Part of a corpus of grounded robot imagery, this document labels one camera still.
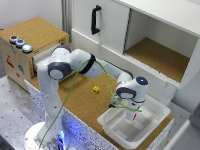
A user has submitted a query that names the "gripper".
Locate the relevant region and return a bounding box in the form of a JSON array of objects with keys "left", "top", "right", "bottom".
[{"left": 124, "top": 103, "right": 141, "bottom": 120}]

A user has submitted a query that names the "white plastic box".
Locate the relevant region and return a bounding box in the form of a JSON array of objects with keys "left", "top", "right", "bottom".
[{"left": 96, "top": 94, "right": 172, "bottom": 150}]

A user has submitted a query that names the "wooden drawer box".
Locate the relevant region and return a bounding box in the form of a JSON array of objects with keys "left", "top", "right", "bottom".
[{"left": 0, "top": 16, "right": 71, "bottom": 92}]

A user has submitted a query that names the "yellow block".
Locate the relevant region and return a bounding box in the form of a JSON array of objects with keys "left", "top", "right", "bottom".
[{"left": 92, "top": 85, "right": 101, "bottom": 94}]

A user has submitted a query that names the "white sliding door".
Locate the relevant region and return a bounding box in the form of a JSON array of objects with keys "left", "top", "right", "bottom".
[{"left": 72, "top": 0, "right": 131, "bottom": 56}]

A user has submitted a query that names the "white cabinet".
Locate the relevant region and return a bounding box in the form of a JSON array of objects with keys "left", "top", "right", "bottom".
[{"left": 70, "top": 0, "right": 200, "bottom": 108}]

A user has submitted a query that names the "green button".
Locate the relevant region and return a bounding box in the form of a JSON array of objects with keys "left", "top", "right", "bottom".
[{"left": 21, "top": 43, "right": 34, "bottom": 54}]

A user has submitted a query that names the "blue button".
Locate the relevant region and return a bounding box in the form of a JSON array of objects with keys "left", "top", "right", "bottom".
[{"left": 15, "top": 38, "right": 26, "bottom": 49}]

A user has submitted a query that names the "red button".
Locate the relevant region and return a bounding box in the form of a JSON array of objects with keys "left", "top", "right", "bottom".
[{"left": 9, "top": 34, "right": 19, "bottom": 45}]

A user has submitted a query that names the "green cable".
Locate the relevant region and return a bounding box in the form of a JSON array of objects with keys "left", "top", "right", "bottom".
[{"left": 38, "top": 58, "right": 143, "bottom": 150}]

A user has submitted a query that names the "black door handle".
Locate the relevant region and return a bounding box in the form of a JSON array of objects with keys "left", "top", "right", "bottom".
[{"left": 90, "top": 4, "right": 102, "bottom": 36}]

